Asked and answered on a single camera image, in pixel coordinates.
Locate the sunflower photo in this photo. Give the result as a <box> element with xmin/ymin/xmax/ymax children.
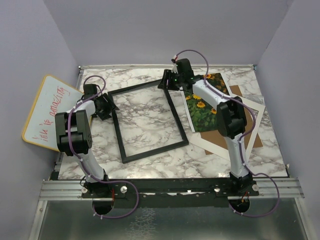
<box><xmin>182</xmin><ymin>73</ymin><xmax>230</xmax><ymax>133</ymax></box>

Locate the aluminium rail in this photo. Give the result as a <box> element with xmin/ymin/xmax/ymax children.
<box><xmin>39</xmin><ymin>177</ymin><xmax>304</xmax><ymax>201</ymax></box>

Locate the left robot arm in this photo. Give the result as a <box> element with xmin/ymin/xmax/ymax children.
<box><xmin>54</xmin><ymin>84</ymin><xmax>119</xmax><ymax>198</ymax></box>

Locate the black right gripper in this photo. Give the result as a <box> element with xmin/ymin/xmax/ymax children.
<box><xmin>157</xmin><ymin>70</ymin><xmax>183</xmax><ymax>92</ymax></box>

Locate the yellow rimmed whiteboard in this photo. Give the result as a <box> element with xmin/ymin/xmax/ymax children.
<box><xmin>22</xmin><ymin>74</ymin><xmax>83</xmax><ymax>152</ymax></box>

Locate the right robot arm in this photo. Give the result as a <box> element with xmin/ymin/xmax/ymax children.
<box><xmin>158</xmin><ymin>58</ymin><xmax>253</xmax><ymax>196</ymax></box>

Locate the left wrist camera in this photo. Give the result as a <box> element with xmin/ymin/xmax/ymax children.
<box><xmin>81</xmin><ymin>83</ymin><xmax>100</xmax><ymax>100</ymax></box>

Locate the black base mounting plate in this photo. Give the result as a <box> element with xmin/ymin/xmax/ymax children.
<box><xmin>81</xmin><ymin>177</ymin><xmax>259</xmax><ymax>210</ymax></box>

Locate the brown backing board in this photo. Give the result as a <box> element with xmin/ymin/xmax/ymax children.
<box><xmin>200</xmin><ymin>85</ymin><xmax>265</xmax><ymax>159</ymax></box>

